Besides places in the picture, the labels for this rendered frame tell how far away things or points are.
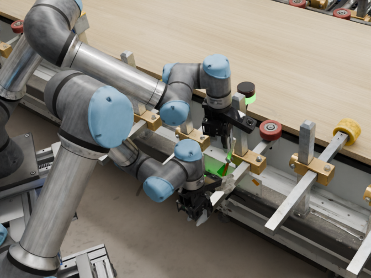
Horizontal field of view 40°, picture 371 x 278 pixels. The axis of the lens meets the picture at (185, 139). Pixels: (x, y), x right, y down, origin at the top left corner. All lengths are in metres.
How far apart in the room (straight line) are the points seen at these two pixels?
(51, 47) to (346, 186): 1.18
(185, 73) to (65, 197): 0.54
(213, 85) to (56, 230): 0.61
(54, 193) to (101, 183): 1.93
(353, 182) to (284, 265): 0.77
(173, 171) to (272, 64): 0.91
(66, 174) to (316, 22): 1.61
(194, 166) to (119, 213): 1.46
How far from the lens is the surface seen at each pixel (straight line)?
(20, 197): 1.75
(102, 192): 2.96
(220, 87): 1.44
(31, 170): 1.69
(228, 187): 1.69
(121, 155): 1.37
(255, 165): 1.76
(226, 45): 2.28
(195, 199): 1.55
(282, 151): 2.01
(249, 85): 1.66
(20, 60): 1.56
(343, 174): 1.92
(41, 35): 1.32
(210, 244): 2.62
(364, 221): 1.96
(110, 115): 1.03
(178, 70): 1.44
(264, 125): 1.85
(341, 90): 2.02
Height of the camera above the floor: 2.16
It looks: 43 degrees down
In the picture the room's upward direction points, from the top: 9 degrees counter-clockwise
